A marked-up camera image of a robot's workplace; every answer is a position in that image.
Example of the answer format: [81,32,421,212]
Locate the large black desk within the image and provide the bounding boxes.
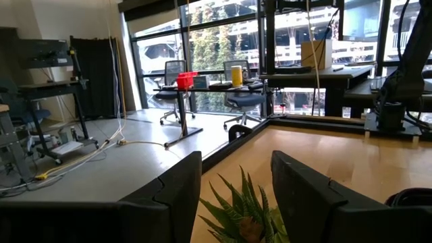
[259,64,374,117]

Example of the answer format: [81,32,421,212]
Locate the yellow floor cable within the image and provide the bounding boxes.
[34,138,169,181]

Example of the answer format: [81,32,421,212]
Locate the black plastic tupperware bowl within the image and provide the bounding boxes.
[384,187,432,207]

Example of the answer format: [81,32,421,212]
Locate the black rolling cart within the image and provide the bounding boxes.
[16,79,101,165]

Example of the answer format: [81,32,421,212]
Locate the large glass window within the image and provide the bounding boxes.
[126,0,432,117]

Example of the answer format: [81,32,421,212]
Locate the black rounded table clamp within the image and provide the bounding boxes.
[228,124,254,143]

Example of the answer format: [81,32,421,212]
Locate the yellow hanging cable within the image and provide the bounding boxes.
[114,40,128,119]
[305,0,321,117]

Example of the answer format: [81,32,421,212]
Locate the white papers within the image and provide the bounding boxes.
[52,140,84,156]

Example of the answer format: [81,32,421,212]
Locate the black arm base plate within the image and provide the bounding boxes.
[363,112,423,138]

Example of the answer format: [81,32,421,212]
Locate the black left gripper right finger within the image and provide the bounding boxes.
[271,151,432,243]

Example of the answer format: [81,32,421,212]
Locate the black table edge rail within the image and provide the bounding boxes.
[201,114,432,173]

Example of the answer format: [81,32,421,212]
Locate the black equipment panel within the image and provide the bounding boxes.
[16,38,74,70]

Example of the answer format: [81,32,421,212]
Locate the cardboard box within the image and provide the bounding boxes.
[300,38,333,71]

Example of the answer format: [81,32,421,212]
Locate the grey mesh office chair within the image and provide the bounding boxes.
[222,59,267,131]
[154,59,196,126]

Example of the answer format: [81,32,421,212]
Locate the yellow canister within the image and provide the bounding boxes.
[231,65,244,88]

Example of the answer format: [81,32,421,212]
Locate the grey metal stool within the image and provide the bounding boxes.
[0,103,32,180]

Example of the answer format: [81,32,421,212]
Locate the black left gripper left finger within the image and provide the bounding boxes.
[0,151,203,243]

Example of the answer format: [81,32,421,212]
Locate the white hanging cable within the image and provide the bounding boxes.
[106,0,123,141]

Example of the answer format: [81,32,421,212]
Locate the red plastic bin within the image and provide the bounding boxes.
[175,71,199,90]

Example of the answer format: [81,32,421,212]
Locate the black curtain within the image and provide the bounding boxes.
[70,35,124,119]

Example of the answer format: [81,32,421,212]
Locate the white box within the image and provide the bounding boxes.
[192,75,210,90]

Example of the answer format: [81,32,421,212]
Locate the green artificial plant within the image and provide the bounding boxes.
[198,165,290,243]

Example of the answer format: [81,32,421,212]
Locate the black monitor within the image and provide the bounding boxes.
[342,0,384,42]

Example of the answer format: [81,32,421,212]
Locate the black frame post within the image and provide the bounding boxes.
[265,0,278,117]

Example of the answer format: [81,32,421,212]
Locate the black office desk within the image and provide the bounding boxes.
[153,84,271,149]

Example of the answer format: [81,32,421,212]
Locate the blue chair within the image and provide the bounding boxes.
[0,77,51,136]

